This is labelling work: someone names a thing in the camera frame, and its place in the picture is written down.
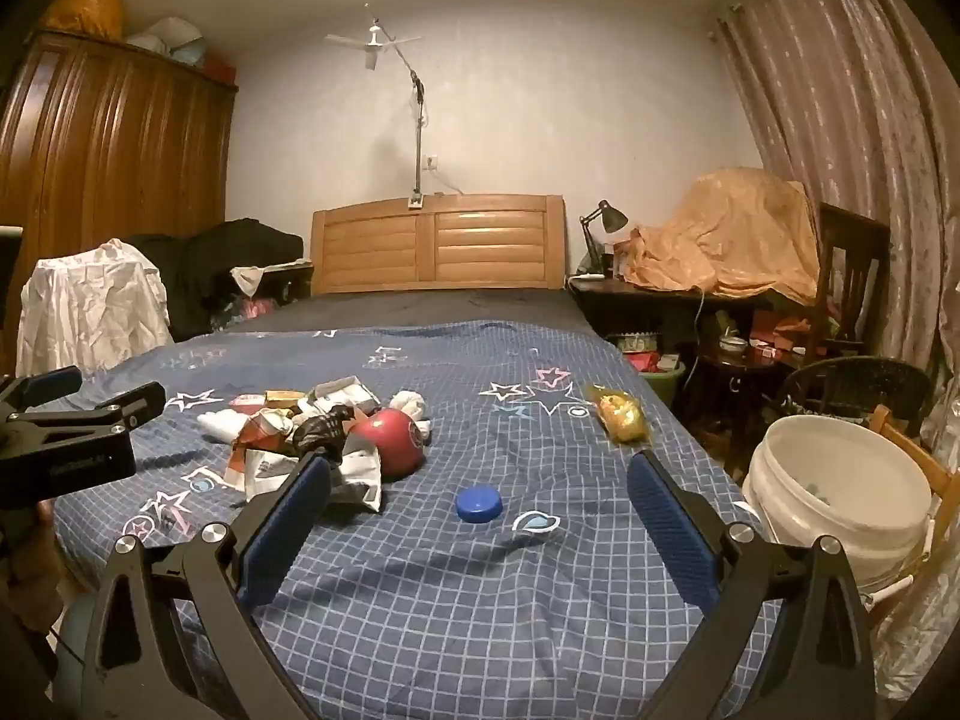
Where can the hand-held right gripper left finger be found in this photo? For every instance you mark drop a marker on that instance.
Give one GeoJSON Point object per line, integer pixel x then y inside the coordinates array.
{"type": "Point", "coordinates": [289, 532]}

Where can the white ceiling fan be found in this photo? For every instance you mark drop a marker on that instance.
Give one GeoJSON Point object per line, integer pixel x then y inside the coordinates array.
{"type": "Point", "coordinates": [373, 36]}

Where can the brown wooden wardrobe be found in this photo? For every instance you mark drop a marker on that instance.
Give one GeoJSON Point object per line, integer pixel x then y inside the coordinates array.
{"type": "Point", "coordinates": [112, 157]}

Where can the dark wooden desk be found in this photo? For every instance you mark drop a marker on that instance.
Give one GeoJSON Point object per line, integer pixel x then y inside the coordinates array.
{"type": "Point", "coordinates": [600, 300]}

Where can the yellow snack packet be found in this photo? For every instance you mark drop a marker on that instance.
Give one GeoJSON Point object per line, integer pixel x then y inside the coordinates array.
{"type": "Point", "coordinates": [619, 414]}

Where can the silver foil sheet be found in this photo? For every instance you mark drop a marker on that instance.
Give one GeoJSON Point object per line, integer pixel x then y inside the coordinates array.
{"type": "Point", "coordinates": [922, 637]}

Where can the orange bag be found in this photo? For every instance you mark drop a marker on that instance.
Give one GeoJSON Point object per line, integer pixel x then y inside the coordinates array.
{"type": "Point", "coordinates": [86, 11]}

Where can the wooden headboard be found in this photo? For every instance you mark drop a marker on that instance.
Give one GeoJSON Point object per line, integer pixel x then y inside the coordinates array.
{"type": "Point", "coordinates": [439, 244]}

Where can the black crumpled wrapper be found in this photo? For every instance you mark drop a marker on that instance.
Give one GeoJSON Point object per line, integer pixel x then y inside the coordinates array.
{"type": "Point", "coordinates": [321, 431]}

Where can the black clothes pile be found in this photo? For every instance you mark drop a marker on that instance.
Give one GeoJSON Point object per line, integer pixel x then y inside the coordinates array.
{"type": "Point", "coordinates": [240, 244]}

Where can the patterned curtain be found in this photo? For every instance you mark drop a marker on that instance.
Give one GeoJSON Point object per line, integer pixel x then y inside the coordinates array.
{"type": "Point", "coordinates": [840, 105]}

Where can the blue star printed blanket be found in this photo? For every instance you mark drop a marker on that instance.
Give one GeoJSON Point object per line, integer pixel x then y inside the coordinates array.
{"type": "Point", "coordinates": [465, 600]}

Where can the white paper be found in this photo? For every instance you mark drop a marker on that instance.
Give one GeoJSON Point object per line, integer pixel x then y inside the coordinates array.
{"type": "Point", "coordinates": [360, 476]}

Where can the white torn box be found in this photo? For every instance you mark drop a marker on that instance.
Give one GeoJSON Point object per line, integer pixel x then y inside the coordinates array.
{"type": "Point", "coordinates": [345, 392]}

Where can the small white cloth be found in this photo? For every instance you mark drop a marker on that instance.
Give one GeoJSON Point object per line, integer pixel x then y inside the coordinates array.
{"type": "Point", "coordinates": [247, 279]}

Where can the red apple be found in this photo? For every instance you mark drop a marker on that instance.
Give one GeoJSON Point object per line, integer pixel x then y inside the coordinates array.
{"type": "Point", "coordinates": [386, 444]}

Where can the green plastic bucket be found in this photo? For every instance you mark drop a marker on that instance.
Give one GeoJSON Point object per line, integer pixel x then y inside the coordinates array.
{"type": "Point", "coordinates": [664, 384]}

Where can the black wicker chair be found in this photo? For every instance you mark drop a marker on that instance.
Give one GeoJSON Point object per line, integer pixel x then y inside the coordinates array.
{"type": "Point", "coordinates": [855, 386]}

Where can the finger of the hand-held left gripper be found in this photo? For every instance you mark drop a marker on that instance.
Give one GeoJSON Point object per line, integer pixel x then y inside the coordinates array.
{"type": "Point", "coordinates": [127, 405]}
{"type": "Point", "coordinates": [46, 387]}

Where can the orange cloth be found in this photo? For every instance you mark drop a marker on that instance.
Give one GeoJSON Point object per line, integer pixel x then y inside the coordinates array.
{"type": "Point", "coordinates": [735, 232]}

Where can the black desk lamp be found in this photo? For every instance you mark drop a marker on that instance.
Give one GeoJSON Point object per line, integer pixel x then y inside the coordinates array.
{"type": "Point", "coordinates": [611, 219]}

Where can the white crumpled tissue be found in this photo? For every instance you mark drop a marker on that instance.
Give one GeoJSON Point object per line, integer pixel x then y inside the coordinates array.
{"type": "Point", "coordinates": [411, 409]}
{"type": "Point", "coordinates": [221, 426]}

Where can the white plastic bucket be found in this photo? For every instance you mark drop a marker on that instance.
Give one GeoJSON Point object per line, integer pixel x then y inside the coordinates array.
{"type": "Point", "coordinates": [832, 510]}

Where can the small yellow box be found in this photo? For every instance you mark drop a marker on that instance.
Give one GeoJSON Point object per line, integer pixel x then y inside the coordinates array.
{"type": "Point", "coordinates": [285, 398]}

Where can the white bundle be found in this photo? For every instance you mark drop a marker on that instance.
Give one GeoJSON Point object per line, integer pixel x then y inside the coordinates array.
{"type": "Point", "coordinates": [166, 41]}

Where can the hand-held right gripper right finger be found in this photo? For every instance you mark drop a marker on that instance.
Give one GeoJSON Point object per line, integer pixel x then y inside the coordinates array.
{"type": "Point", "coordinates": [671, 532]}

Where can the blue bottle cap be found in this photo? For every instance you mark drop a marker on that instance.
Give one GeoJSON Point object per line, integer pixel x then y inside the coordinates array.
{"type": "Point", "coordinates": [479, 504]}

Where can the light wooden chair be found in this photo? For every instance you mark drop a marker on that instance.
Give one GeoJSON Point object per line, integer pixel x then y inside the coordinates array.
{"type": "Point", "coordinates": [911, 454]}

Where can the dark wooden chair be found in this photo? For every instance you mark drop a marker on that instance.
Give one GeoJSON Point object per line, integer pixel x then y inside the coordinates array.
{"type": "Point", "coordinates": [851, 262]}

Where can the dark round side table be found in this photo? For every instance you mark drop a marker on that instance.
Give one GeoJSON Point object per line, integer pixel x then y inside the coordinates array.
{"type": "Point", "coordinates": [739, 375]}

